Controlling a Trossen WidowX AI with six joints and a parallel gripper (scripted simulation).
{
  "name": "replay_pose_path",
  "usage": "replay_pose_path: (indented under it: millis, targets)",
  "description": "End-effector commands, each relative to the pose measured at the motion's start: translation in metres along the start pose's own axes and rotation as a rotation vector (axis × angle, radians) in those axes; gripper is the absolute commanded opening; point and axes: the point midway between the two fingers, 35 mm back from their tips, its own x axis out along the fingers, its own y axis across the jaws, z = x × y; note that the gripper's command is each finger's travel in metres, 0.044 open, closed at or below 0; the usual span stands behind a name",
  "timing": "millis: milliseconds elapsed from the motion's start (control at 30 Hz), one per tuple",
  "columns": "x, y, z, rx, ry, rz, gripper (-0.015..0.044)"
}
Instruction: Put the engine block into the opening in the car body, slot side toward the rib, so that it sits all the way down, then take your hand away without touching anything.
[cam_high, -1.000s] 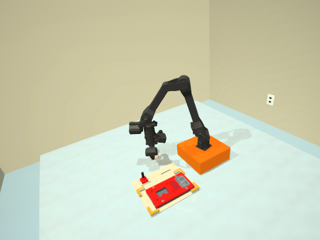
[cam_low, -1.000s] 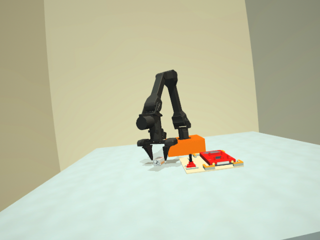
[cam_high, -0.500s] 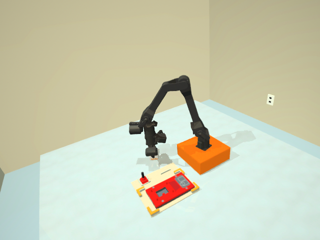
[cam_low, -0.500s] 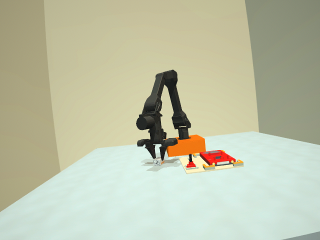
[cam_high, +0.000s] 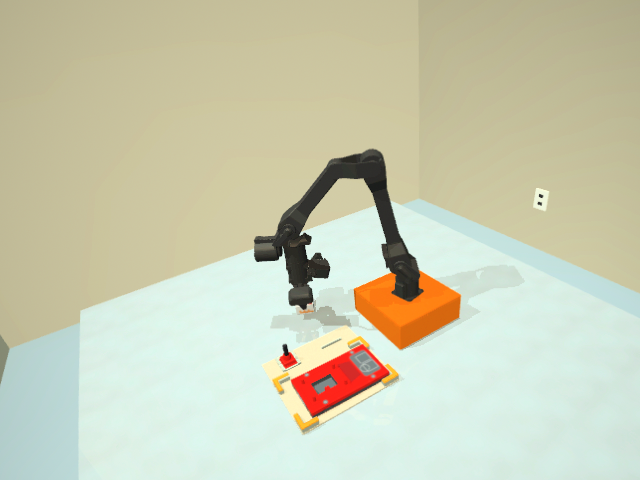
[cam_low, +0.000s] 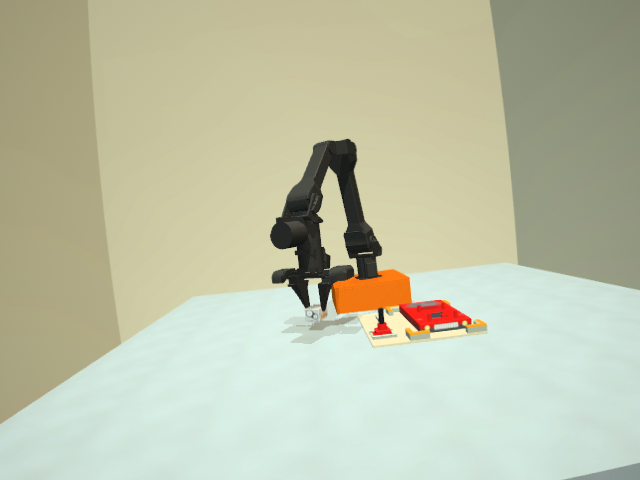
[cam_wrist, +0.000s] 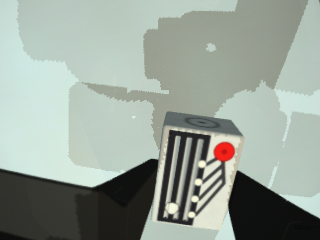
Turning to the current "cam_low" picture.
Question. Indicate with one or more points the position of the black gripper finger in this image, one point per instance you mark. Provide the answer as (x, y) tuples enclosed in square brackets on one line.
[(301, 291), (324, 290)]

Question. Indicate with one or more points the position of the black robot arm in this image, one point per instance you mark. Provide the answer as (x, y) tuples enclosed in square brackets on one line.
[(299, 223)]

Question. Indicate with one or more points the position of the red square block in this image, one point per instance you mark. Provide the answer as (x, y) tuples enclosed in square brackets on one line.
[(382, 328)]

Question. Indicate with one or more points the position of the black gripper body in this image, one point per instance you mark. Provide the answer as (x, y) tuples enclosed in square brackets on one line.
[(310, 259)]

